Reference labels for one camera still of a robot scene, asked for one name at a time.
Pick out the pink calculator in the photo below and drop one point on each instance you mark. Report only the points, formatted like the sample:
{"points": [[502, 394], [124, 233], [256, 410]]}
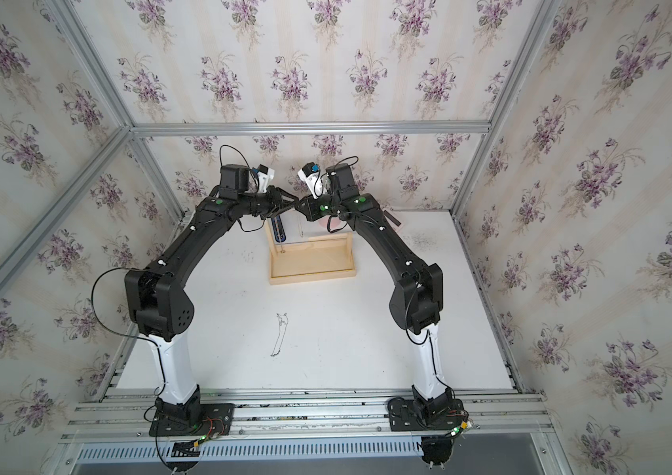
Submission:
{"points": [[392, 219]]}

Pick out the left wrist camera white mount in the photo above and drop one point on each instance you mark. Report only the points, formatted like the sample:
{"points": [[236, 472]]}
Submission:
{"points": [[263, 177]]}

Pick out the aluminium mounting rail frame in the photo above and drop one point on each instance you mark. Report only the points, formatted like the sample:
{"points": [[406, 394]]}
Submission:
{"points": [[298, 425]]}

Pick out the wooden jewelry display stand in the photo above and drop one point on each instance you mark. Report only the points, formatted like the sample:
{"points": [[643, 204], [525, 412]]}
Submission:
{"points": [[316, 259]]}

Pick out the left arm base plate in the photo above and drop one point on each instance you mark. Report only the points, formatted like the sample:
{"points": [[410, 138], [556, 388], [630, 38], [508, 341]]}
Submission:
{"points": [[179, 421]]}

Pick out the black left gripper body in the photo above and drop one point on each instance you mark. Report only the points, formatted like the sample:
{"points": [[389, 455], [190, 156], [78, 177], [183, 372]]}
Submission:
{"points": [[267, 204]]}

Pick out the blue black stapler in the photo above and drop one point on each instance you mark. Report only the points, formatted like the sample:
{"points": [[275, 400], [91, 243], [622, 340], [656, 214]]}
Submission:
{"points": [[278, 228]]}

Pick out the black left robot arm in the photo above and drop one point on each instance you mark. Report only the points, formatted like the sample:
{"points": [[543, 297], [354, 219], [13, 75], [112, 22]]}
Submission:
{"points": [[157, 302]]}

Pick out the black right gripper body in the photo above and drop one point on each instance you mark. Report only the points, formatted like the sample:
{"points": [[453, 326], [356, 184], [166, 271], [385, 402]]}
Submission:
{"points": [[318, 208]]}

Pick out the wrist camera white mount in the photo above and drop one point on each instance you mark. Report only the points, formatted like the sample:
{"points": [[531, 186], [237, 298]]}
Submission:
{"points": [[311, 175], [263, 177]]}

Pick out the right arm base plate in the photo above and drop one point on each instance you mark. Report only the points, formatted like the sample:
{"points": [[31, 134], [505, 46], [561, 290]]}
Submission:
{"points": [[440, 414]]}

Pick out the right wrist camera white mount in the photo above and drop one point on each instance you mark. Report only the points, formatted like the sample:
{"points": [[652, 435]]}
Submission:
{"points": [[311, 175]]}

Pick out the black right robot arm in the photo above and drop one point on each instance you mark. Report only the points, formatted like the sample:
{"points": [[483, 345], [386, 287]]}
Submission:
{"points": [[418, 287]]}

